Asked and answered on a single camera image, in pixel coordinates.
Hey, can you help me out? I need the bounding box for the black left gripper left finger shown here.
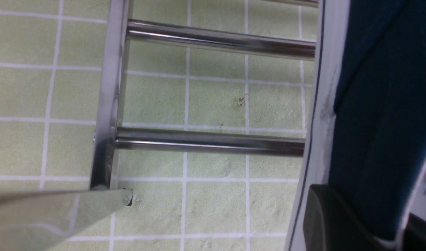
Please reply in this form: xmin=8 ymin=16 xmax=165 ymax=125
xmin=303 ymin=184 xmax=389 ymax=251

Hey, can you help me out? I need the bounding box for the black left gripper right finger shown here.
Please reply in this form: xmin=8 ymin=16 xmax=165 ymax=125
xmin=403 ymin=213 xmax=426 ymax=251

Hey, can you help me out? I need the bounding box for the navy canvas sneaker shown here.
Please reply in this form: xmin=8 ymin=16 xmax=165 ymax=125
xmin=284 ymin=0 xmax=426 ymax=251

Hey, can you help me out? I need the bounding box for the metal shoe rack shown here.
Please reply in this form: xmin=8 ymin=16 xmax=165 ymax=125
xmin=0 ymin=0 xmax=319 ymax=251

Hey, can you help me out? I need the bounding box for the green checkered tablecloth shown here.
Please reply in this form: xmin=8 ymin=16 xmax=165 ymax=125
xmin=0 ymin=0 xmax=319 ymax=251

